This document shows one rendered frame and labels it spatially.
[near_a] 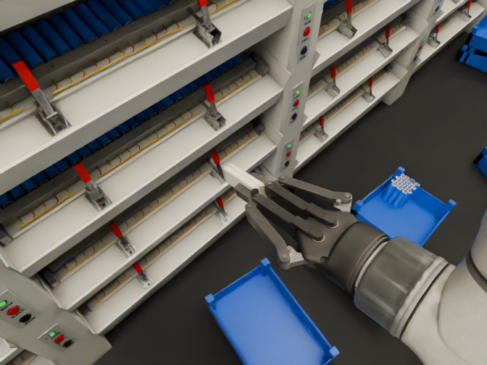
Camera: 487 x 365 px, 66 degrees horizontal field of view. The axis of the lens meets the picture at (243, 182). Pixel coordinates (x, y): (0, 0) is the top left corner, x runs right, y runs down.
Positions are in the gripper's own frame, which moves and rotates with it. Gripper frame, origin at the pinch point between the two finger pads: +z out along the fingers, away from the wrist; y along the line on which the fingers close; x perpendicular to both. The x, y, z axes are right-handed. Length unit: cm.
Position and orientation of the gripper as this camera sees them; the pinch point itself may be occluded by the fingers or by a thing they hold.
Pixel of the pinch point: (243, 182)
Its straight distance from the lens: 51.9
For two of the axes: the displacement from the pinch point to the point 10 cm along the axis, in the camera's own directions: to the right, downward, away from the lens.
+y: 7.2, -5.7, 4.1
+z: -6.8, -4.5, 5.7
